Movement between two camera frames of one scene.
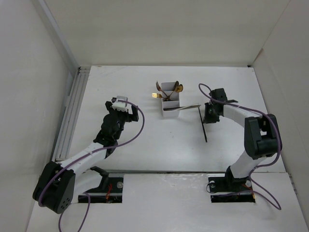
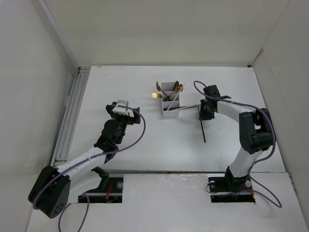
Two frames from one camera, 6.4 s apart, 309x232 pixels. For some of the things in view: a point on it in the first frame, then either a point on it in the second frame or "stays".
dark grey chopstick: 171,108 stays
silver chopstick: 193,106 stays
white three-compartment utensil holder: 170,100 stays
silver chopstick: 187,107 to 175,97
